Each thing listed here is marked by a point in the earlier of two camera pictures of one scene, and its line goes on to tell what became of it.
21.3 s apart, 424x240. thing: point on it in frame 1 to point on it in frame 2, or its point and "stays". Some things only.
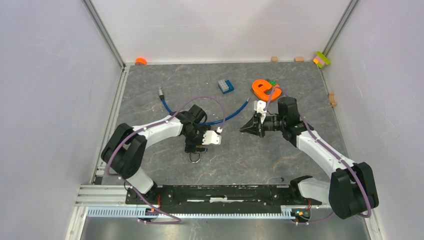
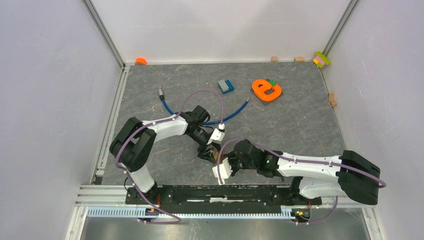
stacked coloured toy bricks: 320,60 stays
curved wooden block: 332,99 stays
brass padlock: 194,162 to 216,154
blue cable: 235,113 stays
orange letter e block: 260,85 stays
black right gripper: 255,121 to 230,157
